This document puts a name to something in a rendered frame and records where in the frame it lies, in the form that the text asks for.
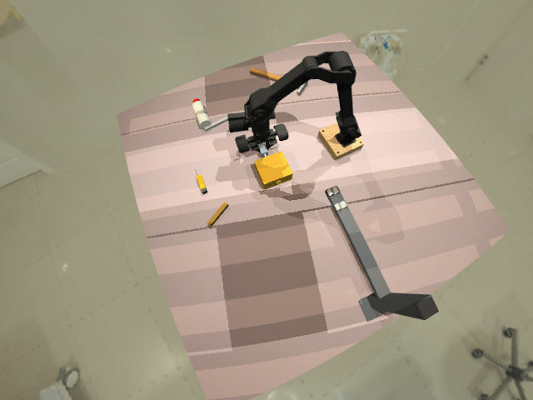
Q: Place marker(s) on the cream cylinder with red cap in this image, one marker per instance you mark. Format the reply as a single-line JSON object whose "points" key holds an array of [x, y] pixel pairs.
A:
{"points": [[201, 113]]}

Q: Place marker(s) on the brown rectangular bar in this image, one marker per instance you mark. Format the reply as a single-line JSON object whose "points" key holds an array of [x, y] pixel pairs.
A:
{"points": [[215, 217]]}

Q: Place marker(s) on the white thin rod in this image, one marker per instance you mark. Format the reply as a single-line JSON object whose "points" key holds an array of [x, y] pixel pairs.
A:
{"points": [[216, 123]]}

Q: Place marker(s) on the hammer with orange handle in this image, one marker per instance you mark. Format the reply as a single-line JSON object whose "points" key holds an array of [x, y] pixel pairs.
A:
{"points": [[272, 76]]}

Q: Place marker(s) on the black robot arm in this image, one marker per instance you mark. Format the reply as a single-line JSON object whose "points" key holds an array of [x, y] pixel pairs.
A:
{"points": [[260, 108]]}

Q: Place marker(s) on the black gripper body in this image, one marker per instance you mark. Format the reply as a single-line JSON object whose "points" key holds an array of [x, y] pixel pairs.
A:
{"points": [[261, 137]]}

